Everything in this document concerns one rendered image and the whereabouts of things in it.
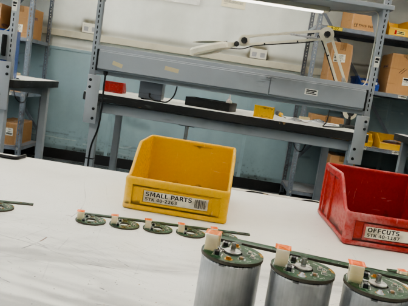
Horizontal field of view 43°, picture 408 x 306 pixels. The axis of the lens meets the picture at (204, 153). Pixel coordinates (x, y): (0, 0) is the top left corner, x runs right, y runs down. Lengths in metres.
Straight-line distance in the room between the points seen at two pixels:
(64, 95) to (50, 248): 4.44
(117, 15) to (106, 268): 4.42
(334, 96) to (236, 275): 2.33
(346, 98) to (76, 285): 2.27
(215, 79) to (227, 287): 2.27
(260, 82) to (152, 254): 2.12
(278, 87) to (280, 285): 2.28
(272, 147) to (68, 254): 4.30
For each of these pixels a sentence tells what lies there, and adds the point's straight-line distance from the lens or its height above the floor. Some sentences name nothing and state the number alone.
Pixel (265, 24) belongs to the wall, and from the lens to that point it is 4.63.
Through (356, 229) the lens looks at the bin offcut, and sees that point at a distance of 0.50.
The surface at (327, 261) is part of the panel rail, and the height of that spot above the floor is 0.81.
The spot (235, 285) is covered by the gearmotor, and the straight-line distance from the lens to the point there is 0.20.
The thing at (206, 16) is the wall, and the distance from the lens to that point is 4.63.
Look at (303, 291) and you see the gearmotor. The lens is 0.20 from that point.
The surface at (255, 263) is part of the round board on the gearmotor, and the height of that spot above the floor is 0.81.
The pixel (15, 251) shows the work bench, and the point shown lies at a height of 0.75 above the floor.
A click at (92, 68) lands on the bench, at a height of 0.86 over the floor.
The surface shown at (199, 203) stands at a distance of 0.48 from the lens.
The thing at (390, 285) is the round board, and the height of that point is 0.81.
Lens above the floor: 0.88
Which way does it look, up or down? 8 degrees down
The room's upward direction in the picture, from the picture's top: 9 degrees clockwise
